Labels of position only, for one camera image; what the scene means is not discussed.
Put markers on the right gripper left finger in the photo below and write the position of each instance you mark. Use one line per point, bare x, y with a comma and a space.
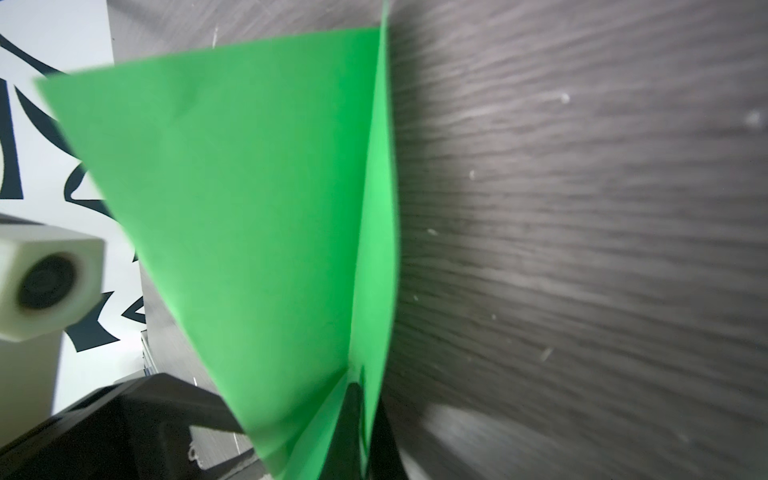
343, 459

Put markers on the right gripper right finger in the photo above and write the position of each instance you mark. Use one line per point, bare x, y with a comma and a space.
385, 462

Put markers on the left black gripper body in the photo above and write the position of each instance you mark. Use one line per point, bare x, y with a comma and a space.
138, 429

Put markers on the green square paper sheet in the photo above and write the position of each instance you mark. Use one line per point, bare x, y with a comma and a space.
257, 184

